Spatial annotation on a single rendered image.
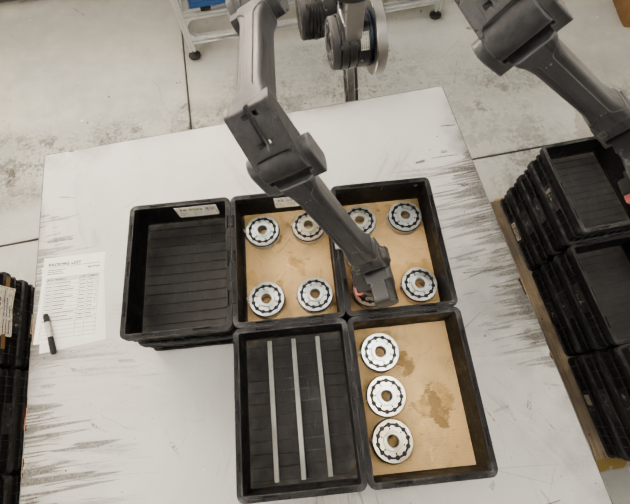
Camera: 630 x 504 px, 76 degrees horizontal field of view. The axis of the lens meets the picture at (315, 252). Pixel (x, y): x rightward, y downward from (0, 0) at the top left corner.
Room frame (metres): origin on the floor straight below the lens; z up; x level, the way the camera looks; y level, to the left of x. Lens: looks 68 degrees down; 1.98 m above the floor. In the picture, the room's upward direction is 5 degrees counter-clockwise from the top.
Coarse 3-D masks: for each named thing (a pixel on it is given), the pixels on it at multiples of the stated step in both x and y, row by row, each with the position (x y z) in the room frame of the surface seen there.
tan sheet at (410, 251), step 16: (368, 208) 0.60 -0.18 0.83; (384, 208) 0.59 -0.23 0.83; (384, 224) 0.54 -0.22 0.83; (384, 240) 0.48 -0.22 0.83; (400, 240) 0.48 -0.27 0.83; (416, 240) 0.48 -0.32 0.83; (400, 256) 0.43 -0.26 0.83; (416, 256) 0.42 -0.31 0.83; (400, 272) 0.38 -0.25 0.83; (432, 272) 0.37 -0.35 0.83; (352, 304) 0.29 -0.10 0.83; (400, 304) 0.28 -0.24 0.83
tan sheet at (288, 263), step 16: (288, 224) 0.57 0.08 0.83; (288, 240) 0.51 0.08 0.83; (320, 240) 0.50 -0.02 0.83; (256, 256) 0.46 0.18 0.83; (272, 256) 0.46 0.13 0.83; (288, 256) 0.46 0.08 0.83; (304, 256) 0.45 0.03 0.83; (320, 256) 0.45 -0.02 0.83; (256, 272) 0.41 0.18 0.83; (272, 272) 0.41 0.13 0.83; (288, 272) 0.40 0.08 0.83; (304, 272) 0.40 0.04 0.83; (320, 272) 0.40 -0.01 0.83; (288, 288) 0.35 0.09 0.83; (288, 304) 0.31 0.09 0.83; (336, 304) 0.29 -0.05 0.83; (256, 320) 0.27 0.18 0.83
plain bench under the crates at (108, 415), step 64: (320, 128) 1.03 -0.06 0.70; (384, 128) 1.01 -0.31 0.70; (448, 128) 0.99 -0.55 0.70; (64, 192) 0.83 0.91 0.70; (128, 192) 0.81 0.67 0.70; (192, 192) 0.79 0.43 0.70; (256, 192) 0.77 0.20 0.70; (448, 192) 0.71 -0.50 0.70; (64, 256) 0.57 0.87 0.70; (448, 256) 0.46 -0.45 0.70; (512, 320) 0.23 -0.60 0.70; (64, 384) 0.14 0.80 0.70; (128, 384) 0.13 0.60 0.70; (192, 384) 0.11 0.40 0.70; (512, 384) 0.04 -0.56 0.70; (64, 448) -0.04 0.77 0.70; (128, 448) -0.05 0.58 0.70; (192, 448) -0.06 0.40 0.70; (512, 448) -0.13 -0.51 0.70; (576, 448) -0.14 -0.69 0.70
